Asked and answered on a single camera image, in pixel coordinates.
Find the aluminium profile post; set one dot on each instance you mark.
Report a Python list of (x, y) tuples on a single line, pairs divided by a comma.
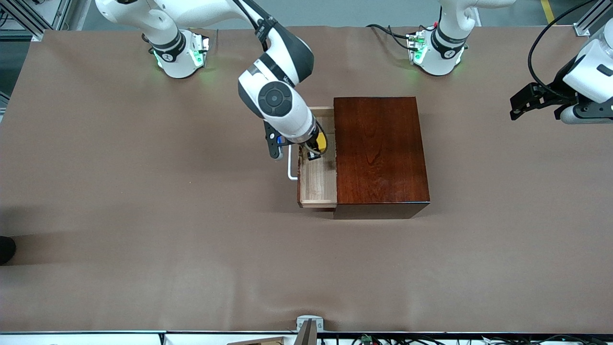
[(591, 19)]

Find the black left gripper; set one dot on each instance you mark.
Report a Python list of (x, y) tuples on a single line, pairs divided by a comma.
[(555, 93)]

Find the yellow block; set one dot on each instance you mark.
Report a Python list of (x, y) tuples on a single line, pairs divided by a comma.
[(323, 143)]

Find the dark wooden drawer cabinet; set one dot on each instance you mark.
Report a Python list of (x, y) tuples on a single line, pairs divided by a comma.
[(383, 153)]

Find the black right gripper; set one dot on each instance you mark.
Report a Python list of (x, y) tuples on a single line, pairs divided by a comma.
[(311, 146)]

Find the black rounded object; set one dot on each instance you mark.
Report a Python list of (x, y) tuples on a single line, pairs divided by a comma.
[(5, 250)]

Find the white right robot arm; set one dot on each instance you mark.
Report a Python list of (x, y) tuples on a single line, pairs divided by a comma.
[(282, 110)]

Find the light wooden board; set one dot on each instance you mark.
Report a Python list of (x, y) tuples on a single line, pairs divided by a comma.
[(261, 341)]

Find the aluminium frame structure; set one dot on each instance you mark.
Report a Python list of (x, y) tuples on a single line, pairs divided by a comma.
[(57, 14)]

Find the table cover sheet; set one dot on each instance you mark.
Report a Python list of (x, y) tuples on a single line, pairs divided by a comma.
[(191, 263)]

